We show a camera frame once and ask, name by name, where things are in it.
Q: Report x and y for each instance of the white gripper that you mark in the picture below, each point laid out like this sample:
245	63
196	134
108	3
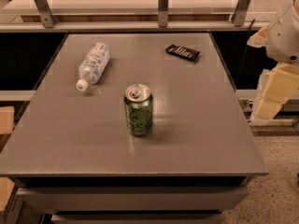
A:
284	37

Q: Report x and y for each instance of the black rxbar chocolate wrapper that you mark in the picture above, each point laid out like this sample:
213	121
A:
183	52

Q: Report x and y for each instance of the green soda can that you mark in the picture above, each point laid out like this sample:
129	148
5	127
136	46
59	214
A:
138	104

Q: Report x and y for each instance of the clear plastic water bottle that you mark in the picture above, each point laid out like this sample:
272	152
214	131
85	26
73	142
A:
93	66

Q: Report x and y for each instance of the grey drawer cabinet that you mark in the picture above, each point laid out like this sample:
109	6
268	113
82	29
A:
134	205

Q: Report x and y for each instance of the right metal rail bracket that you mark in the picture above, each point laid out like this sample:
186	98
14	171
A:
241	10

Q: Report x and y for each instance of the metal rail bracket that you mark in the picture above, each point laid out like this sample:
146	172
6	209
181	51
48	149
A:
162	13
241	10
45	14

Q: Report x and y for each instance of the middle metal rail bracket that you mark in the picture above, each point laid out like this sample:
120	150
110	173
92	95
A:
162	13

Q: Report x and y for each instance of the left metal rail bracket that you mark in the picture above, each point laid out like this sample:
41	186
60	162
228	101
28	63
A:
45	14

